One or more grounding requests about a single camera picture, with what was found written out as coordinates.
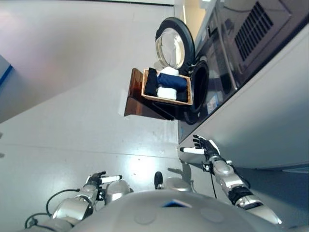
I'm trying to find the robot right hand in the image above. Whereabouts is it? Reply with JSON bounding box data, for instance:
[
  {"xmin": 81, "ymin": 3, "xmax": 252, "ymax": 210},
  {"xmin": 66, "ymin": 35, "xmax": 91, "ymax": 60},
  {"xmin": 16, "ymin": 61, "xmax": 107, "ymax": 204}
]
[{"xmin": 180, "ymin": 134, "xmax": 222, "ymax": 161}]

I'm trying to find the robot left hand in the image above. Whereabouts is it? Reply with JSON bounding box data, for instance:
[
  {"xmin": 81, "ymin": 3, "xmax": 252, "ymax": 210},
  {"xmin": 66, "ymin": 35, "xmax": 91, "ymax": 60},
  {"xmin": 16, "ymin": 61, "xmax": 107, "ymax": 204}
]
[{"xmin": 85, "ymin": 170, "xmax": 123, "ymax": 189}]

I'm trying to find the black garment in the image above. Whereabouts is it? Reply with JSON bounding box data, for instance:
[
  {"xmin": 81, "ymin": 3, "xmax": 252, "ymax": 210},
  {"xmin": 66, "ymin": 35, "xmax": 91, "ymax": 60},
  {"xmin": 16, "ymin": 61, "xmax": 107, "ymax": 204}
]
[
  {"xmin": 176, "ymin": 84, "xmax": 190, "ymax": 102},
  {"xmin": 144, "ymin": 67, "xmax": 159, "ymax": 96}
]

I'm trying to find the navy blue garment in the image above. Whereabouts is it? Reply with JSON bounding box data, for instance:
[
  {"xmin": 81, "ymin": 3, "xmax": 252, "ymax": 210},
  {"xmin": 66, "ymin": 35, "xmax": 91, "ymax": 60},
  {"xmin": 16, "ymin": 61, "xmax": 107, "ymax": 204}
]
[{"xmin": 156, "ymin": 73, "xmax": 188, "ymax": 89}]

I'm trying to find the round glass washing machine door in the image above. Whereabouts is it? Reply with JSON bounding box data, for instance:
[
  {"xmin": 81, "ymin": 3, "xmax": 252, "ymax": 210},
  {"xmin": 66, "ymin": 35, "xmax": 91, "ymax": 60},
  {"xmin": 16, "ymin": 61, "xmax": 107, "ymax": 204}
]
[{"xmin": 154, "ymin": 16, "xmax": 196, "ymax": 73}]

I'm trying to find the blue energy label sticker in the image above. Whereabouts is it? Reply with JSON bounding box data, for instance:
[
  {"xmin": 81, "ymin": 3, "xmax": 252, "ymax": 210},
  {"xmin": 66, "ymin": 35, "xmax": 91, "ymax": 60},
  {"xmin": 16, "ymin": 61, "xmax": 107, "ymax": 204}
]
[{"xmin": 207, "ymin": 95, "xmax": 220, "ymax": 114}]

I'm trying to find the silver robot right leg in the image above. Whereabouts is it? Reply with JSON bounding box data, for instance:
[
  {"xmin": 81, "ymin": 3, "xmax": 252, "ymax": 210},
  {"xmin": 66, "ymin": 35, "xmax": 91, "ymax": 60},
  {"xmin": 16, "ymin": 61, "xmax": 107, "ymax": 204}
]
[{"xmin": 154, "ymin": 171, "xmax": 194, "ymax": 193}]

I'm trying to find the rectangular wicker laundry basket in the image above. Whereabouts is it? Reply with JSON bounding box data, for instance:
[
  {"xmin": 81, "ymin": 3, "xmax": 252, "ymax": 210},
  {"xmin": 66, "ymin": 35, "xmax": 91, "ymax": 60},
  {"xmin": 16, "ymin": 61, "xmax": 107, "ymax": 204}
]
[{"xmin": 141, "ymin": 68, "xmax": 194, "ymax": 106}]

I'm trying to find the white garment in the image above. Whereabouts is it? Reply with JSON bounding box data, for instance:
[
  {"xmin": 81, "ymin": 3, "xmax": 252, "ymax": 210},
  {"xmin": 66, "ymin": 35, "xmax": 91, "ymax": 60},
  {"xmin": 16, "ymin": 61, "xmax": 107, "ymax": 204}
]
[{"xmin": 156, "ymin": 67, "xmax": 180, "ymax": 100}]

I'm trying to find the grey robot torso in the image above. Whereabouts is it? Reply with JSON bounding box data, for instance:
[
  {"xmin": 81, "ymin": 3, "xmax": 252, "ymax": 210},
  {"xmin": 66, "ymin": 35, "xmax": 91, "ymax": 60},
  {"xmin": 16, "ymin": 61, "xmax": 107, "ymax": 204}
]
[{"xmin": 70, "ymin": 189, "xmax": 309, "ymax": 232}]

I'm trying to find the brown wooden stool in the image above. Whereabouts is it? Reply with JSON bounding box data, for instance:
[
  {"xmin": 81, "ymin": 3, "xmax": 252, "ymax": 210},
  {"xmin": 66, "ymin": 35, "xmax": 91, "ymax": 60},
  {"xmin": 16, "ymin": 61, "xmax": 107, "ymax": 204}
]
[{"xmin": 124, "ymin": 68, "xmax": 177, "ymax": 121}]

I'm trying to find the white board with blue edge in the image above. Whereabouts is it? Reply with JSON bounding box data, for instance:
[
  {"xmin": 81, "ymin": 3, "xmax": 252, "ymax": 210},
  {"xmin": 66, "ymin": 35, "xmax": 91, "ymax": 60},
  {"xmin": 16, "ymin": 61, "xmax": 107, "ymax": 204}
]
[{"xmin": 0, "ymin": 54, "xmax": 13, "ymax": 87}]

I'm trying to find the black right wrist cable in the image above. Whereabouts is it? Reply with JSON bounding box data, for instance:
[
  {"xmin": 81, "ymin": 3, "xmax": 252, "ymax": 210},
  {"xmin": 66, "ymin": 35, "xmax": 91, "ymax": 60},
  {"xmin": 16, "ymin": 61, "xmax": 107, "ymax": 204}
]
[{"xmin": 204, "ymin": 159, "xmax": 252, "ymax": 200}]

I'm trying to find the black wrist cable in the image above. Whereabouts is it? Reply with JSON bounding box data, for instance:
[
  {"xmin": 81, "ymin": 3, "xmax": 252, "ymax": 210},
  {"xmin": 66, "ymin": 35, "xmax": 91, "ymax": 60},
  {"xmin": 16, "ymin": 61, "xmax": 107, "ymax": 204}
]
[
  {"xmin": 204, "ymin": 159, "xmax": 252, "ymax": 200},
  {"xmin": 25, "ymin": 188, "xmax": 82, "ymax": 229}
]

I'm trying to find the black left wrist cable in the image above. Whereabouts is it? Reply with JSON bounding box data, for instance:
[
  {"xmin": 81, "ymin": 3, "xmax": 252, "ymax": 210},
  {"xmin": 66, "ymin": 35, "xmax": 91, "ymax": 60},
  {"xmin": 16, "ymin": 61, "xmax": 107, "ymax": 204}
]
[{"xmin": 25, "ymin": 188, "xmax": 82, "ymax": 229}]

